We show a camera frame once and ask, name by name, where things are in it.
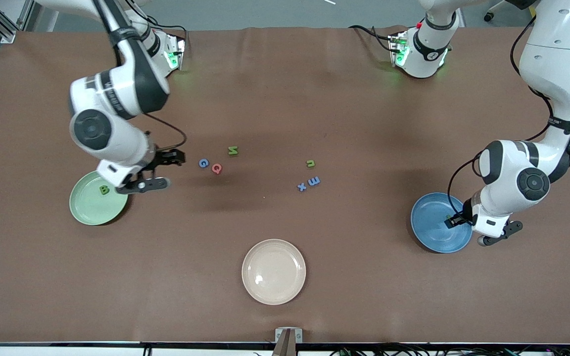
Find silver base connector box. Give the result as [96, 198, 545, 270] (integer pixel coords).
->
[388, 32, 410, 67]
[164, 34, 187, 71]

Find black base cable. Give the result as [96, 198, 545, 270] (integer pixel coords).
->
[348, 25, 395, 52]
[146, 17, 188, 50]

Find light green plate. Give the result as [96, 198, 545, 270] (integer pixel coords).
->
[69, 171, 129, 226]

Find aluminium frame profile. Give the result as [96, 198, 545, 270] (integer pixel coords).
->
[0, 0, 36, 44]

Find blue plate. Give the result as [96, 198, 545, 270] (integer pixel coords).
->
[410, 192, 474, 254]

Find tangled black cable bundle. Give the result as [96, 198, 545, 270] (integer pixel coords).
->
[327, 346, 570, 356]

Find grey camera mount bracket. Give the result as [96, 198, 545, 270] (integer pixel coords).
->
[271, 327, 303, 356]

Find brown table mat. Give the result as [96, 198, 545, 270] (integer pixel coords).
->
[0, 25, 570, 344]

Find beige plate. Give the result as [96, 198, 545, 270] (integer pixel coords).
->
[241, 239, 307, 306]

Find black chair caster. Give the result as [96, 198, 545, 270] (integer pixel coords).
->
[483, 0, 507, 23]

